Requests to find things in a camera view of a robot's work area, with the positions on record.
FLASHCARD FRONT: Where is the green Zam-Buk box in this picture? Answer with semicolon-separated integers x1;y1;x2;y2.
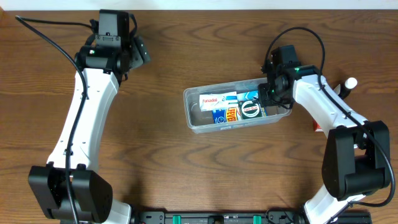
238;100;263;119

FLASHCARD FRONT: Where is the clear plastic container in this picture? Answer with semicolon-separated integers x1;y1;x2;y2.
183;78;291;133

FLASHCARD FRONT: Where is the red Panadol box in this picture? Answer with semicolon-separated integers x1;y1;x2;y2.
313;120;323;132

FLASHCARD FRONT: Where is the white Panadol packet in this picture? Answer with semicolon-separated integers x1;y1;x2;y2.
199;91;238;111

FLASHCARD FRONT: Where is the blue fever medicine box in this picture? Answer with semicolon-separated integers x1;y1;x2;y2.
212;90;267;124

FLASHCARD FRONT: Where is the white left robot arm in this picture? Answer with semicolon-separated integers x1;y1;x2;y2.
28;9;150;223

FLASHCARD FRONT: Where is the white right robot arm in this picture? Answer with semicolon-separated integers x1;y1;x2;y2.
258;45;396;223

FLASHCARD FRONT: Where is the dark syrup bottle white cap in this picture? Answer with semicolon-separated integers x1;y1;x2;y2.
333;77;358;100

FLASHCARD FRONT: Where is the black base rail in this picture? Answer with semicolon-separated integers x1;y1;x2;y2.
133;210;373;224

